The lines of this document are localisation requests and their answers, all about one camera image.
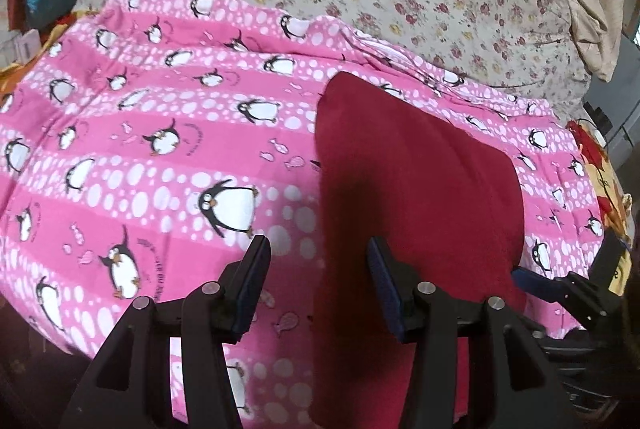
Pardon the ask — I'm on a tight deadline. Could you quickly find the dark red fleece shirt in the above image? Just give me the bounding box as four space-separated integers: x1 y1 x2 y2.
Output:
310 73 526 428

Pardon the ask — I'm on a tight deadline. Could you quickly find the pink penguin blanket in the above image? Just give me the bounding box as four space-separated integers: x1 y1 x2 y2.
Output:
1 0 604 428

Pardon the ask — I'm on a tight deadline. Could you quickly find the small white pink box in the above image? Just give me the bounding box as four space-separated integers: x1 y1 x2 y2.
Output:
13 28 42 65

